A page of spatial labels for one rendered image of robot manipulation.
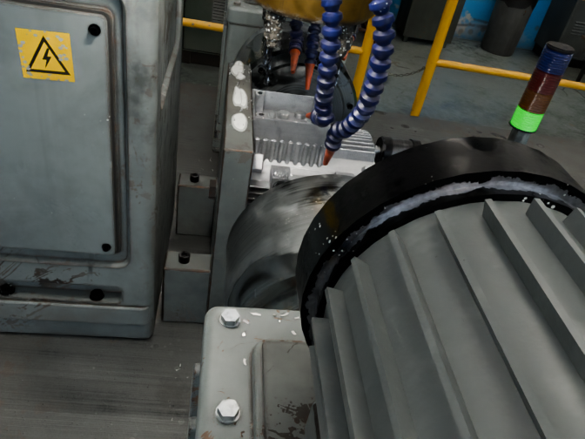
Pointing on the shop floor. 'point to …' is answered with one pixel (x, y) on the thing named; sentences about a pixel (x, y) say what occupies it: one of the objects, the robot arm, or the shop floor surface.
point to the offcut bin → (425, 19)
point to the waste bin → (507, 25)
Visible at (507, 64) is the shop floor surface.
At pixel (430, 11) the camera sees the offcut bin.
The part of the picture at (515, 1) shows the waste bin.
